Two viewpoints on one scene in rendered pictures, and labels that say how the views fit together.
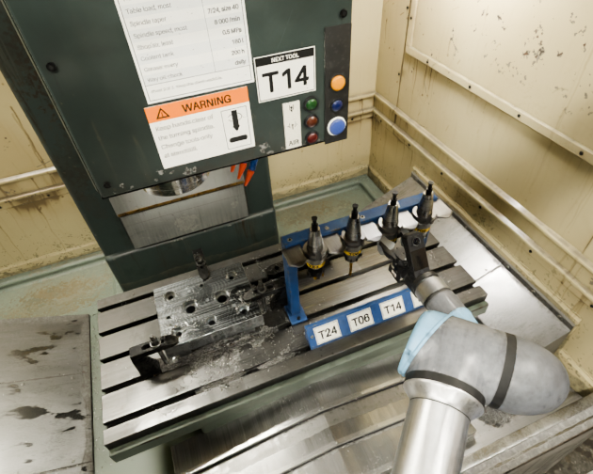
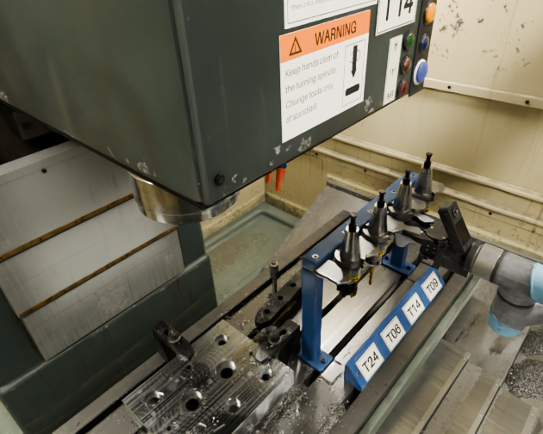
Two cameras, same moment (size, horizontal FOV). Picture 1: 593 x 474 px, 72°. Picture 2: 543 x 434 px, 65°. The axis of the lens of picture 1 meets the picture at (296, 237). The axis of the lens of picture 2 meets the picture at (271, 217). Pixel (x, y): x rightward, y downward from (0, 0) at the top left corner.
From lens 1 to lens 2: 0.49 m
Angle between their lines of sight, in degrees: 23
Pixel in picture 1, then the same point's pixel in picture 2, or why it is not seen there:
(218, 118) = (342, 58)
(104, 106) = (238, 29)
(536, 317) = not seen: hidden behind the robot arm
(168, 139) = (295, 91)
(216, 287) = (211, 361)
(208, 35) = not seen: outside the picture
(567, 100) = (498, 58)
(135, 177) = (251, 161)
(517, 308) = not seen: hidden behind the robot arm
